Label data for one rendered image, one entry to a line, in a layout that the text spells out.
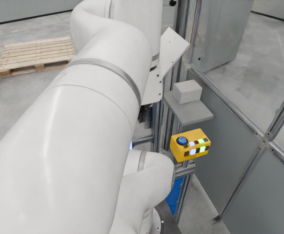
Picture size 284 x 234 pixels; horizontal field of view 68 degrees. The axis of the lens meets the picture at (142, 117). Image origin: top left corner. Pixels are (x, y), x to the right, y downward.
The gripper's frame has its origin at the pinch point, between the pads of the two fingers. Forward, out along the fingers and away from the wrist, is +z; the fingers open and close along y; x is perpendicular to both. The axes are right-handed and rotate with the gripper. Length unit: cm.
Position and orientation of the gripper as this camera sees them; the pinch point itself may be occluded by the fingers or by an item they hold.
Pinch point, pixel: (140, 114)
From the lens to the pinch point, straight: 57.7
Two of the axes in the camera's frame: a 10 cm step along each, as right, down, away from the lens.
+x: -3.2, -6.4, 7.0
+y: 9.5, -2.2, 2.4
